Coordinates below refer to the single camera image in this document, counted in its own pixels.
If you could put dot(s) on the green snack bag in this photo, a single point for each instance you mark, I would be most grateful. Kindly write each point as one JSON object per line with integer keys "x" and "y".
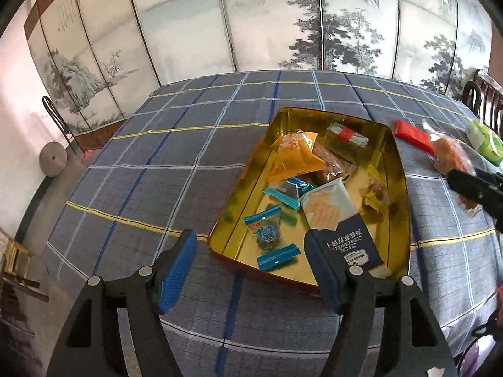
{"x": 487, "y": 141}

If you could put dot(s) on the round grey disc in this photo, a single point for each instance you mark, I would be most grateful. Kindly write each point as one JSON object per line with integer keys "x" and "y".
{"x": 52, "y": 159}

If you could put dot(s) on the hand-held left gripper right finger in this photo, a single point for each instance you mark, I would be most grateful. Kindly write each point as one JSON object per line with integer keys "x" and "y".
{"x": 326, "y": 273}

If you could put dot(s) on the plaid tablecloth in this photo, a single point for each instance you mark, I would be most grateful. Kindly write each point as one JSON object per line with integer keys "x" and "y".
{"x": 157, "y": 188}

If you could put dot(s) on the red snack packet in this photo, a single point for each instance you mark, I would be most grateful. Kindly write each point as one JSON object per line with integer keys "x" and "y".
{"x": 414, "y": 135}

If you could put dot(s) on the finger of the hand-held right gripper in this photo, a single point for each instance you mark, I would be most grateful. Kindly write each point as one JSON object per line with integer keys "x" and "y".
{"x": 477, "y": 190}

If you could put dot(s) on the orange chip bag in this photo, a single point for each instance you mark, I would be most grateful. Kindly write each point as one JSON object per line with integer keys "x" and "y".
{"x": 294, "y": 155}

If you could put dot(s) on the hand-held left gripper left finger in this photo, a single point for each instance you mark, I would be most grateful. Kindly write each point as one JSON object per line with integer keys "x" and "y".
{"x": 179, "y": 271}

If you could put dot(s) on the yellow snack packet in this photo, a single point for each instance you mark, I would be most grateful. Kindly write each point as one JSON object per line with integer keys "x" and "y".
{"x": 376, "y": 194}

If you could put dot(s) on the blue-ended clear candy packet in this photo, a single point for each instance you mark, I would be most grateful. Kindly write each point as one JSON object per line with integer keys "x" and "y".
{"x": 269, "y": 235}

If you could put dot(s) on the teal triangular snack packet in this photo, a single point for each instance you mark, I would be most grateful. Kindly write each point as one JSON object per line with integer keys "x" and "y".
{"x": 289, "y": 190}

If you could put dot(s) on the row of dark wooden chairs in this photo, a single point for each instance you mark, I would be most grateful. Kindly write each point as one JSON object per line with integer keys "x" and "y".
{"x": 485, "y": 98}

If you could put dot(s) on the red and white labelled packet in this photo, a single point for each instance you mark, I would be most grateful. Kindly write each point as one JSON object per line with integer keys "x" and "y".
{"x": 347, "y": 137}

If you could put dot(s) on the wooden rack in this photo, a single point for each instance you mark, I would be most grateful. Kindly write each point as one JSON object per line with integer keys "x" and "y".
{"x": 17, "y": 263}

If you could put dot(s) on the blue and white cracker packet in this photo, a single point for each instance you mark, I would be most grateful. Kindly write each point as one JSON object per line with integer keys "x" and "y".
{"x": 334, "y": 208}

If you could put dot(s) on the clear brown cake packet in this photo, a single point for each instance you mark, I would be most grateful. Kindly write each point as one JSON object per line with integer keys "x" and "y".
{"x": 334, "y": 165}

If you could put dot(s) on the ink landscape folding screen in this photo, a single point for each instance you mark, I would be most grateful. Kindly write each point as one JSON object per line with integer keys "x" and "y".
{"x": 235, "y": 19}

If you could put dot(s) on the orange-filled clear snack packet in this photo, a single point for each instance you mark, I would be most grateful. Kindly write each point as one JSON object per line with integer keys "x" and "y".
{"x": 452, "y": 157}

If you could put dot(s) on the red and gold tin box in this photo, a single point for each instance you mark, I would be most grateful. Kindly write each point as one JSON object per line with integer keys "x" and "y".
{"x": 243, "y": 220}

